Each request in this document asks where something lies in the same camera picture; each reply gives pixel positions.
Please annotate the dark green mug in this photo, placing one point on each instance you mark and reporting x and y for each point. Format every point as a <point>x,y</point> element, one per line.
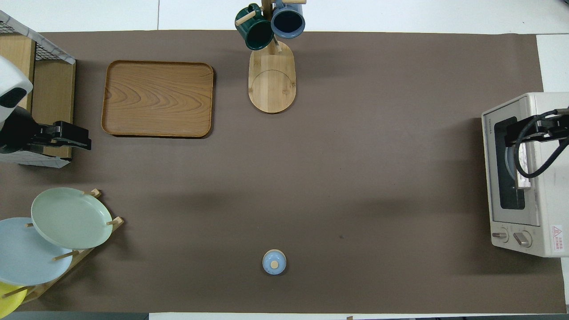
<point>258,33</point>

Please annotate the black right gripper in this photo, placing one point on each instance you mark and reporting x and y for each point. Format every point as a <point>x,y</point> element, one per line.
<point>555,126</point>

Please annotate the light blue racked plate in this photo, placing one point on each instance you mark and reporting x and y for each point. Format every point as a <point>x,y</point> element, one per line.
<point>24,258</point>

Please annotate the wooden step shelf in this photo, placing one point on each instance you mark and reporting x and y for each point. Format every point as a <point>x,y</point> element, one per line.
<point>53,89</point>

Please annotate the wooden mug tree stand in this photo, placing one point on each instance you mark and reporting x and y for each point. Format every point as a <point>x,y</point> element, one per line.
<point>272,84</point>

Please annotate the pale green plate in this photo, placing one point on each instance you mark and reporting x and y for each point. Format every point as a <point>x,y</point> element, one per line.
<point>71,218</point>

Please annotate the rectangular wooden tray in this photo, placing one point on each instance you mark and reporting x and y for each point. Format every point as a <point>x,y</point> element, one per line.
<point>158,98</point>

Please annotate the yellow plate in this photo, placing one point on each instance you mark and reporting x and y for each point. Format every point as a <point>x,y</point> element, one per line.
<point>9,302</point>

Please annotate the brown table mat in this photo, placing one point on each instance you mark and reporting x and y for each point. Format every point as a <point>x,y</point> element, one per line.
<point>355,178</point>

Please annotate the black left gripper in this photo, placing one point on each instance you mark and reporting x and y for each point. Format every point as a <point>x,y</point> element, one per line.
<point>20,133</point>

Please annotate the wooden plate rack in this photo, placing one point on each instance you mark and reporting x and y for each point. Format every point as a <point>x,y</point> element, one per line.
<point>118,222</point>

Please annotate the blue mug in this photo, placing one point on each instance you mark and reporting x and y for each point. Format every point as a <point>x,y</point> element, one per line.
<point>288,22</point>

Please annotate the cream toaster oven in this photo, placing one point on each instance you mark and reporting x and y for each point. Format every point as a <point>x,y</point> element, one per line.
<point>546,200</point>

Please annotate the marble patterned cloth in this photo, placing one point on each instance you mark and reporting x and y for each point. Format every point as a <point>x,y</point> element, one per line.
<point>44,161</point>

